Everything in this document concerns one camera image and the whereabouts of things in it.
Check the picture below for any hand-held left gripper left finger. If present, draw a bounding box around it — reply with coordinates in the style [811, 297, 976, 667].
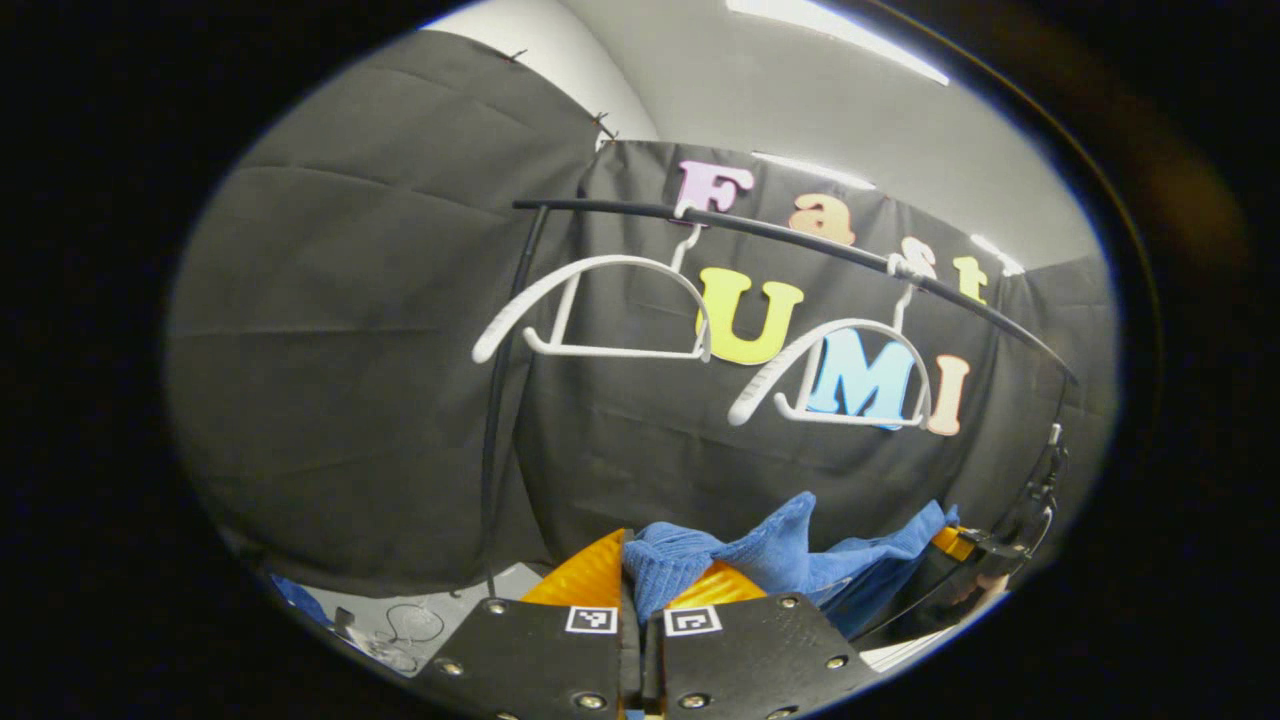
[412, 528, 643, 720]

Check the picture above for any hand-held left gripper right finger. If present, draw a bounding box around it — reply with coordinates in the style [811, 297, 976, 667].
[645, 560, 881, 720]

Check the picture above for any blue corduroy jacket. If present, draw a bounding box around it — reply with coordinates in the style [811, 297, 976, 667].
[622, 490, 961, 641]

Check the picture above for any white plastic hanger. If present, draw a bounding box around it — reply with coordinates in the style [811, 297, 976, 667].
[727, 255, 936, 431]
[472, 205, 713, 366]

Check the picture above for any black clothes rack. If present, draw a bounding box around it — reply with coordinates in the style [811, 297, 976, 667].
[478, 197, 1083, 599]

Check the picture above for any blue object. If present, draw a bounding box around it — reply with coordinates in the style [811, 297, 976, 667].
[268, 573, 333, 628]

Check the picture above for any black backdrop cloth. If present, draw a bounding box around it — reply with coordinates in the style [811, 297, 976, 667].
[165, 28, 1121, 631]

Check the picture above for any large ceiling light panel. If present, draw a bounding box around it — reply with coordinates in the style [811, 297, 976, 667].
[725, 0, 951, 87]

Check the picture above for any thin grey cable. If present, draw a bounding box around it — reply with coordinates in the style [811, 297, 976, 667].
[335, 600, 448, 673]

